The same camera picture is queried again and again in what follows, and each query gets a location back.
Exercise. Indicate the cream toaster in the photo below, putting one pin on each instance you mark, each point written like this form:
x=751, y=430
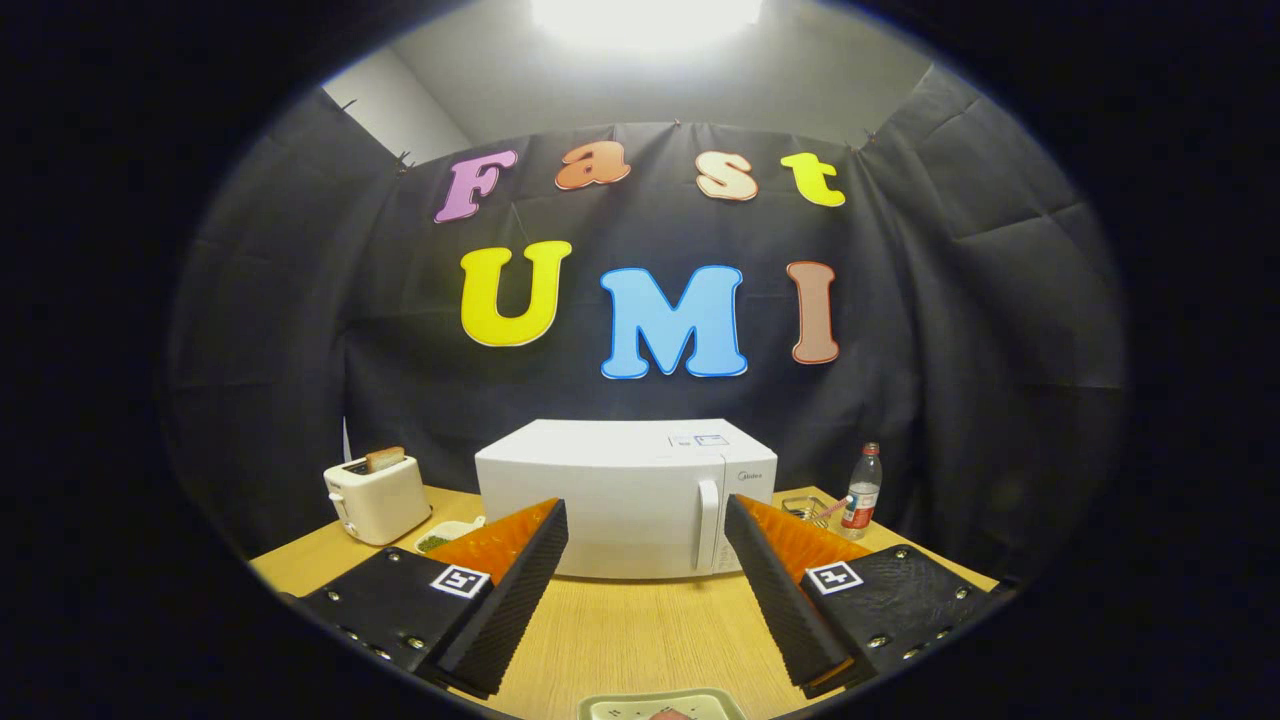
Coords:
x=380, y=500

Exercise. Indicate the red white striped straw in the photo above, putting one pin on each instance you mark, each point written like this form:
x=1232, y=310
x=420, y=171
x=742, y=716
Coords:
x=832, y=509

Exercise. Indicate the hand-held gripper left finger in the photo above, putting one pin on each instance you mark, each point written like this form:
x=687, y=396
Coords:
x=515, y=600

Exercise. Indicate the clear water bottle red label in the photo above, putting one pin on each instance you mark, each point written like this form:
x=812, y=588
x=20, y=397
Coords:
x=862, y=500

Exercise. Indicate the ceiling light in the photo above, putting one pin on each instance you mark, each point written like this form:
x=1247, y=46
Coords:
x=645, y=20

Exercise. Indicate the white divided dish of beans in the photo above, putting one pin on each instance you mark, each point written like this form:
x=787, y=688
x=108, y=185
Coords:
x=440, y=538

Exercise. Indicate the cream square plate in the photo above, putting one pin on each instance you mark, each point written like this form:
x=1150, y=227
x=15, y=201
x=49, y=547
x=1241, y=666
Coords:
x=620, y=708

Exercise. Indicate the white microwave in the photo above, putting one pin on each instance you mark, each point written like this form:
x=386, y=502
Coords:
x=600, y=500

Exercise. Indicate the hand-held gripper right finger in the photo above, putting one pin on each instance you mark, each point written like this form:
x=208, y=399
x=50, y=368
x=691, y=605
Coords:
x=785, y=600

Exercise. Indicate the toast slice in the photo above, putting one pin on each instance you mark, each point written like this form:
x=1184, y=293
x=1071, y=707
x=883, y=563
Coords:
x=385, y=458

